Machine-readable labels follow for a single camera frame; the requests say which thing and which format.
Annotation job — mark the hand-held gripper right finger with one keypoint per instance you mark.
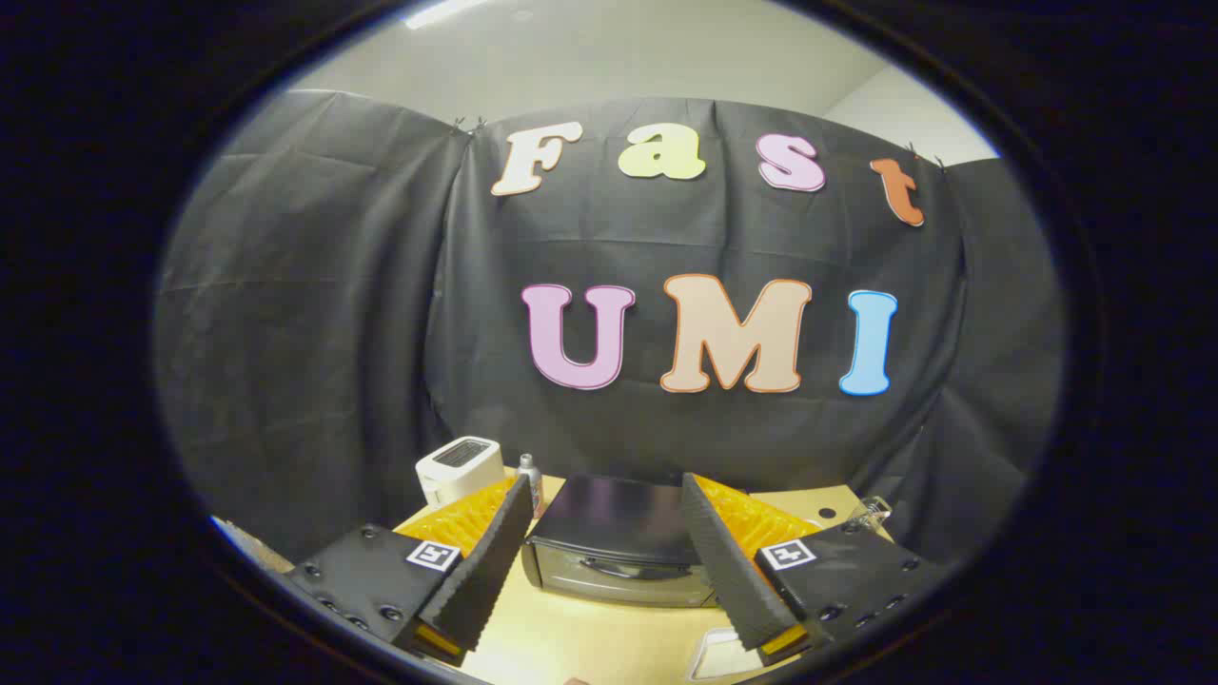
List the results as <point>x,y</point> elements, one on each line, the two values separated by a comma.
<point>723,561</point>

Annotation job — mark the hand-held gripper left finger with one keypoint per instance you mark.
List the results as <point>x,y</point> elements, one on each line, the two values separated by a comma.
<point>495,552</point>

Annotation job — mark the small grey-capped bottle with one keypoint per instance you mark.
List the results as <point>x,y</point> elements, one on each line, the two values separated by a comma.
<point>531,476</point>

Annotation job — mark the black toaster oven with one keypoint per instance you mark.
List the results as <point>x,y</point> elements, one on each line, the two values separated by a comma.
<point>609,518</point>

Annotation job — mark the white pop-up toaster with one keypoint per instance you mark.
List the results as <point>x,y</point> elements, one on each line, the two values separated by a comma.
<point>459,471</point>

